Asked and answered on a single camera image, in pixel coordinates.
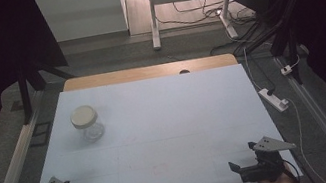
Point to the white power strip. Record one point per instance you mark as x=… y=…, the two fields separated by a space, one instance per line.
x=272 y=98

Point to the wooden table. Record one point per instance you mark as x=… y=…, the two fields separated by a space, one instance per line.
x=134 y=74

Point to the clear glass jar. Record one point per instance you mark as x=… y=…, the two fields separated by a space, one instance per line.
x=95 y=133

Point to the white desk frame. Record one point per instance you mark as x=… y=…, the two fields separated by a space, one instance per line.
x=153 y=18

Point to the white board mat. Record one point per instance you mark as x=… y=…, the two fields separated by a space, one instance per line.
x=164 y=131

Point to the cream round jar lid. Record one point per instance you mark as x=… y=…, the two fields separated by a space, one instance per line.
x=83 y=116

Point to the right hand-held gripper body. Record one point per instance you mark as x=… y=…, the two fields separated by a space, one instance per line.
x=266 y=163

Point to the white cabinet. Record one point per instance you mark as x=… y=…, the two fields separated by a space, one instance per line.
x=83 y=14

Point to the small white adapter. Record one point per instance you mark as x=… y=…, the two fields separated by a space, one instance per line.
x=286 y=70

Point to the black metal stand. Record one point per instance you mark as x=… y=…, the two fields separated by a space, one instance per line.
x=288 y=35
x=25 y=95

